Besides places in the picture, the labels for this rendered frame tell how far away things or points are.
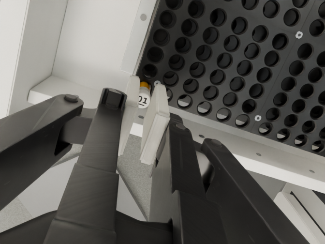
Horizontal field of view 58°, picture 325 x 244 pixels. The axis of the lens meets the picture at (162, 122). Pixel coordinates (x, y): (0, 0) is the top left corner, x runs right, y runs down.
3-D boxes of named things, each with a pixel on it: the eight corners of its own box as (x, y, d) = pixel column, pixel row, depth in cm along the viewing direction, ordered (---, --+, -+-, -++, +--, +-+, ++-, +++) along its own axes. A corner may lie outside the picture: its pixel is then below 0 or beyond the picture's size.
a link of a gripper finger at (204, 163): (166, 142, 14) (226, 161, 14) (163, 109, 18) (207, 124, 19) (155, 170, 14) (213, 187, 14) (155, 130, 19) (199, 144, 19)
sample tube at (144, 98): (148, 94, 26) (147, 111, 21) (134, 89, 25) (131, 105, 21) (153, 80, 25) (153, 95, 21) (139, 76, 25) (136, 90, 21)
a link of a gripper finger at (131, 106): (121, 157, 16) (107, 153, 15) (128, 114, 22) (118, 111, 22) (139, 106, 15) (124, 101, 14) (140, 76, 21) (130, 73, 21)
